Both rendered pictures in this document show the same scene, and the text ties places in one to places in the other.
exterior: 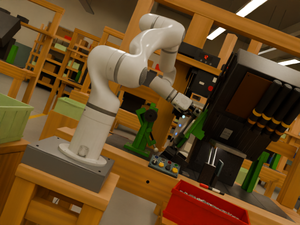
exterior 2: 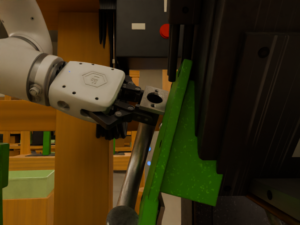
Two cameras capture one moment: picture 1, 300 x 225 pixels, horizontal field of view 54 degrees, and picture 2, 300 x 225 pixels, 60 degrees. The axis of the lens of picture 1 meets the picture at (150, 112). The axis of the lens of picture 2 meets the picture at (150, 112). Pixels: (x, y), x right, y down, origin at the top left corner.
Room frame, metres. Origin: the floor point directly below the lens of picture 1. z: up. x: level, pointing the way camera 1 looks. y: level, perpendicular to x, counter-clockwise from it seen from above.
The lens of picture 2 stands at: (1.33, -0.22, 1.19)
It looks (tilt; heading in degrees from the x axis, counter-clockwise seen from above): 4 degrees up; 356
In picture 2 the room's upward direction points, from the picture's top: straight up
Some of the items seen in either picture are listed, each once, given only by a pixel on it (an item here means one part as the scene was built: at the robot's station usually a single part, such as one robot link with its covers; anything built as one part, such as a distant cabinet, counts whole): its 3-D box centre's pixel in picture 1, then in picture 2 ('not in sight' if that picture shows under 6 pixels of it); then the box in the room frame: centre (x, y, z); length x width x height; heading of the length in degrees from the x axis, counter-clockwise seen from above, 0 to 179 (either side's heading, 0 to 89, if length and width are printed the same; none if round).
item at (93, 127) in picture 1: (91, 133); not in sight; (1.11, 0.17, 1.00); 0.19 x 0.19 x 0.18
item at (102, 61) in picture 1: (105, 78); not in sight; (1.13, 0.20, 1.22); 0.19 x 0.12 x 0.24; 74
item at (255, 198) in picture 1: (192, 173); not in sight; (1.74, -0.37, 0.89); 1.10 x 0.42 x 0.02; 87
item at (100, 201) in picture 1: (74, 175); not in sight; (1.11, 0.18, 0.83); 0.32 x 0.32 x 0.04; 1
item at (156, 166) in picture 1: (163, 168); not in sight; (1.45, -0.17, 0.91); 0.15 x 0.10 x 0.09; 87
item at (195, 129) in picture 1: (200, 126); (185, 143); (1.68, -0.29, 1.17); 0.13 x 0.12 x 0.20; 87
